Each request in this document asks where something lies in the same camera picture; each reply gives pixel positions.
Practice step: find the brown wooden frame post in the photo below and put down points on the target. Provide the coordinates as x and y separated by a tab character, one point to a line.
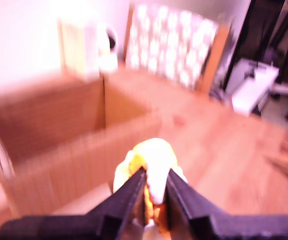
216	62

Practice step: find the orange and white footbag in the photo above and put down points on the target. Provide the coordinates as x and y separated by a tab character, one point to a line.
156	155

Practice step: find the small white round camera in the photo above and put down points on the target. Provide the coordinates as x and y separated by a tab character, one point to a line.
105	63

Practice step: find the white printed carton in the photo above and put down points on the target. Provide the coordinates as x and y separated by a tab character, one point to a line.
76	50

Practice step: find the cardboard dice tower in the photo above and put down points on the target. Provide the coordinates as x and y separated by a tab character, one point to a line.
59	160

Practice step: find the grey paw print bag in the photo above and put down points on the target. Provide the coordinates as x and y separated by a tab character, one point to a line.
169	45

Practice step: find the white step stool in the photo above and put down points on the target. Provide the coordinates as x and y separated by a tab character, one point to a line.
249	92

